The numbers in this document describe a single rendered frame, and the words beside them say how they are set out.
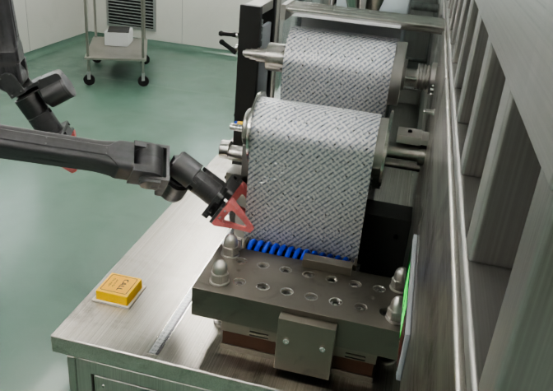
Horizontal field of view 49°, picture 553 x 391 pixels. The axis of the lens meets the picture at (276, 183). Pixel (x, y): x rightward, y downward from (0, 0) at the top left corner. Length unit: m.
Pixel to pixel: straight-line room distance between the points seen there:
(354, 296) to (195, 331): 0.32
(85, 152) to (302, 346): 0.52
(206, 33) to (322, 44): 5.84
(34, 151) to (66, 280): 1.88
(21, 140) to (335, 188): 0.57
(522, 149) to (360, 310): 0.73
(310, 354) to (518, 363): 0.83
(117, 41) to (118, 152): 5.01
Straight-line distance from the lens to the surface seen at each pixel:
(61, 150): 1.16
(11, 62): 1.46
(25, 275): 3.07
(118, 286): 1.30
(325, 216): 1.19
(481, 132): 0.55
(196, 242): 1.49
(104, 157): 1.17
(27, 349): 2.64
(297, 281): 1.14
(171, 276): 1.36
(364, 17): 1.37
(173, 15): 7.27
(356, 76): 1.33
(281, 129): 1.14
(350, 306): 1.09
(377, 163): 1.13
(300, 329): 1.06
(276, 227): 1.22
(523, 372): 0.29
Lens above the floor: 1.67
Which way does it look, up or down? 25 degrees down
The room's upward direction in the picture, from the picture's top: 5 degrees clockwise
